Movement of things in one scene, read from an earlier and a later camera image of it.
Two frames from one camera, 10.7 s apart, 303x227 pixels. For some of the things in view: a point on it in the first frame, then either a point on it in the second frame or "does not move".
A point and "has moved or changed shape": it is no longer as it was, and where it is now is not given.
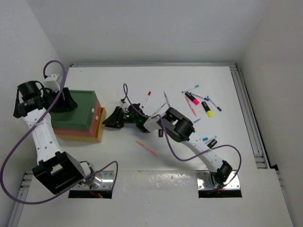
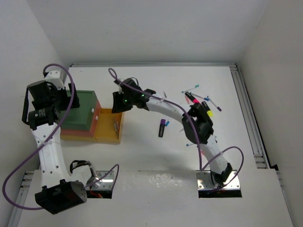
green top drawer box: (80, 118) does not move
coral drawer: (89, 132) does not move
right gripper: (115, 120) → (119, 106)
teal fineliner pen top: (195, 86) does not move
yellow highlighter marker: (208, 110) does not move
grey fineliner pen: (166, 99) has moved or changed shape
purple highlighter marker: (160, 132) does not move
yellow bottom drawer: (99, 131) has moved or changed shape
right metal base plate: (203, 182) does not move
